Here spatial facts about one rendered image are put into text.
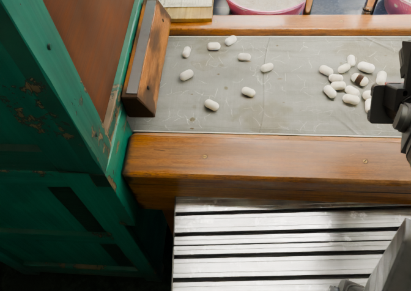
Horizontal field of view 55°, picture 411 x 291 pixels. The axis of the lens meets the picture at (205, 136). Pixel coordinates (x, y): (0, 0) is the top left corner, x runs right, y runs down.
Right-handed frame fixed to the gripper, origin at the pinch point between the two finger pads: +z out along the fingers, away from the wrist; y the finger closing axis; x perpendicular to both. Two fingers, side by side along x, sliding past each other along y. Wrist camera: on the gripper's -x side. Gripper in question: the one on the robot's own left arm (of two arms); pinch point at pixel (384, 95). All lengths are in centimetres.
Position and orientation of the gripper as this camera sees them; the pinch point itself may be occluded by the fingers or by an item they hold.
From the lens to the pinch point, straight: 81.5
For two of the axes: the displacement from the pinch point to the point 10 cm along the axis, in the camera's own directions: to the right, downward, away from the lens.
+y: -10.0, -0.2, 0.9
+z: 0.9, -2.9, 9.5
